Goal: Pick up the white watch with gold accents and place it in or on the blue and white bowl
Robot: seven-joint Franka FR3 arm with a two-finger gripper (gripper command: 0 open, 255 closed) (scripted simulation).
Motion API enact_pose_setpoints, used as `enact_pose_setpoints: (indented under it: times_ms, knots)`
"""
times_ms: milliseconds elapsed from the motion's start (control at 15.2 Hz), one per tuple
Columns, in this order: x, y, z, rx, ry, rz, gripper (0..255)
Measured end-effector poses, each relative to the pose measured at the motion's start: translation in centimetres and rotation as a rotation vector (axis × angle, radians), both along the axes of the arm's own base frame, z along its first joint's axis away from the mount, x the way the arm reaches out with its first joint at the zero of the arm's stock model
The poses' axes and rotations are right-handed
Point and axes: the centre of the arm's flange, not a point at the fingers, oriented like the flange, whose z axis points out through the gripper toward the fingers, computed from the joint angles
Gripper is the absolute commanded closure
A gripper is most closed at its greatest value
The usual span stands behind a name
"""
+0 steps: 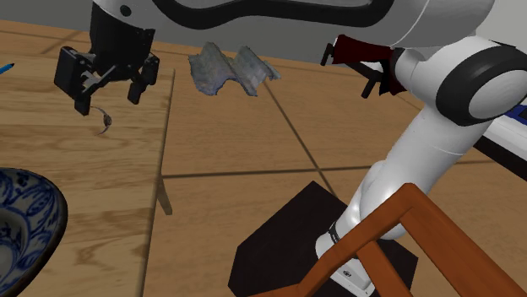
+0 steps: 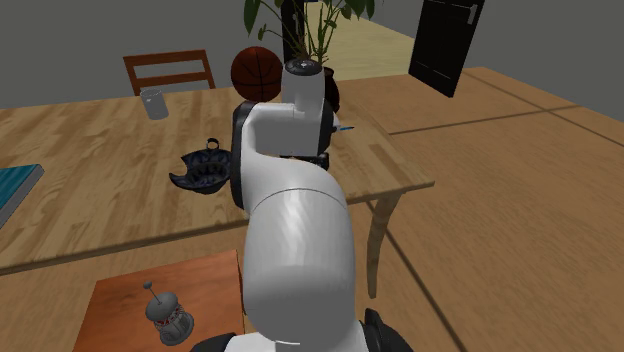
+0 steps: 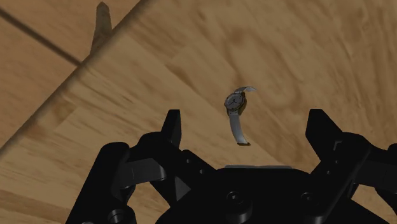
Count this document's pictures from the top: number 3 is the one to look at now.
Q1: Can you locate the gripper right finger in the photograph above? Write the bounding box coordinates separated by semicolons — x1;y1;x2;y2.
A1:
305;108;397;224

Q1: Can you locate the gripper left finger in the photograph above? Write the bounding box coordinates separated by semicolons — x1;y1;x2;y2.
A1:
64;109;218;224

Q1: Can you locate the silver wristwatch with grey strap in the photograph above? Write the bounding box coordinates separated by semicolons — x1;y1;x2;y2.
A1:
223;86;258;146

